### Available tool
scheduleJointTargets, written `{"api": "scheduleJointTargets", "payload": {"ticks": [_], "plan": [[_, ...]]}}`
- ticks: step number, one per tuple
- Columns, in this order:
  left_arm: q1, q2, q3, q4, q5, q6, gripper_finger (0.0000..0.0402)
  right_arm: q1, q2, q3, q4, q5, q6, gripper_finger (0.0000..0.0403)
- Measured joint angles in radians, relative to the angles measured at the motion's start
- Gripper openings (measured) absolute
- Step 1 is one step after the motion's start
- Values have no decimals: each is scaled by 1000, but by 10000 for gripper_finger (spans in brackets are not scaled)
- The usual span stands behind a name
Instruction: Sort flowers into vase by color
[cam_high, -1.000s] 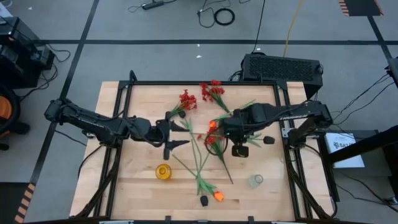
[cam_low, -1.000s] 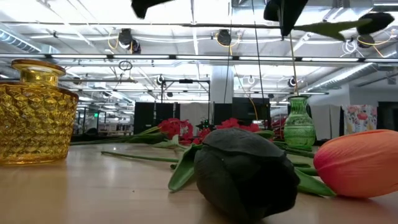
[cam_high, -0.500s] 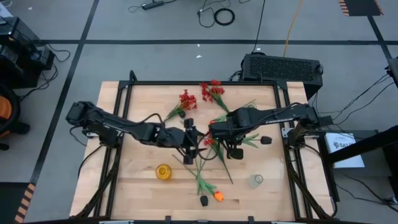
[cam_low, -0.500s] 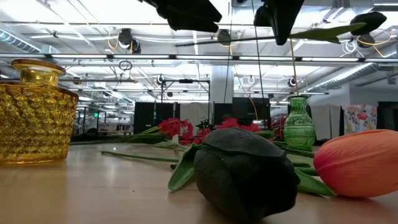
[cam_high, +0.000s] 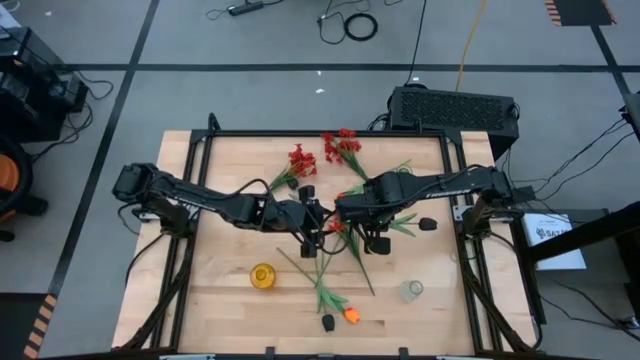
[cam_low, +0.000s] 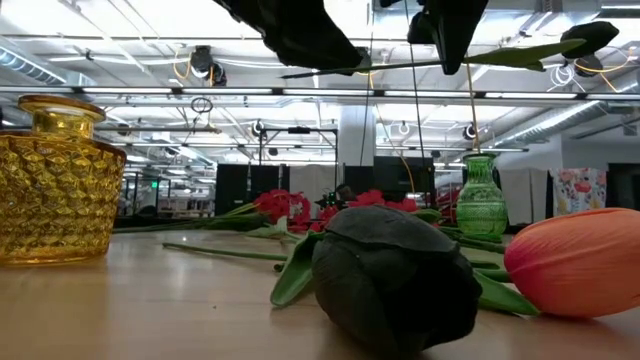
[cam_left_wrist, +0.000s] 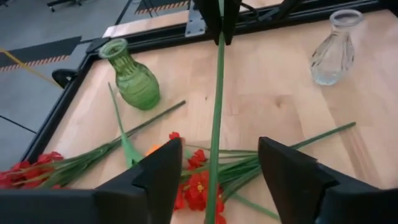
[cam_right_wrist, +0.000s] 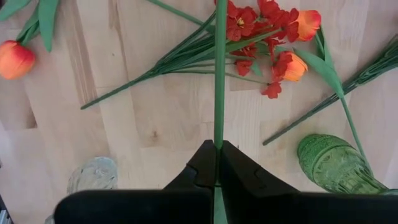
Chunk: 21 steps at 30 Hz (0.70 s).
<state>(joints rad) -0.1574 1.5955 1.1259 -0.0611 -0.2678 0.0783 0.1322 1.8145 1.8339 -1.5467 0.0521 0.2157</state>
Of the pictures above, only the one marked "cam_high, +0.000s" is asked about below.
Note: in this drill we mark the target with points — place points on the silver aluminium extrusion bar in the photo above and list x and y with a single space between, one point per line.
465 357
187 357

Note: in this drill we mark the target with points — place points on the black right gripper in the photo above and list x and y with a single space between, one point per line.
355 210

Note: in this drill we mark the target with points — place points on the black aluminium table frame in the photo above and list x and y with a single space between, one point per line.
250 133

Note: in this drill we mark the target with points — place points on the black power strip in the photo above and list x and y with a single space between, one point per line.
245 8

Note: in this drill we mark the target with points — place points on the black plastic clamp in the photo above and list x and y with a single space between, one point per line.
270 353

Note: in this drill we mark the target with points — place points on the black hazard-striped floor mat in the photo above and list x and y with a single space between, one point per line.
15 325
580 12

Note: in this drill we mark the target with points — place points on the black side desk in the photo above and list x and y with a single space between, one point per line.
600 225

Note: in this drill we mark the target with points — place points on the small black power brick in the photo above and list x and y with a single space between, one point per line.
525 195

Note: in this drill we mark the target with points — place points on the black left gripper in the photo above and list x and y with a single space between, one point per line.
285 216

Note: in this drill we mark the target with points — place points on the black perforated computer case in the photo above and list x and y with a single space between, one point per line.
450 112

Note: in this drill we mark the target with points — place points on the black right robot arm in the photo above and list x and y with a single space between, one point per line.
440 187

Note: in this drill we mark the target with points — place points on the black equipment cart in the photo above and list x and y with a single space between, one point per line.
30 85

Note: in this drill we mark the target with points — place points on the white printed paper sign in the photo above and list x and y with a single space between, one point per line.
555 250

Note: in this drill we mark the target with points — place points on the clear glass vase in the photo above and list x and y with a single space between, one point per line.
411 291

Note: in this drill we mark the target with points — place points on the orange black shop vacuum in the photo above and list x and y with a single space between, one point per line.
7 175

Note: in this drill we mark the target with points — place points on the yellow glass vase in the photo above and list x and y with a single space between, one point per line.
263 276

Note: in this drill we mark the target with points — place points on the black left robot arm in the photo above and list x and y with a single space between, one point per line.
200 197

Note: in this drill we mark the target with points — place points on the red flower bunch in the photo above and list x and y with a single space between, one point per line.
301 162
345 146

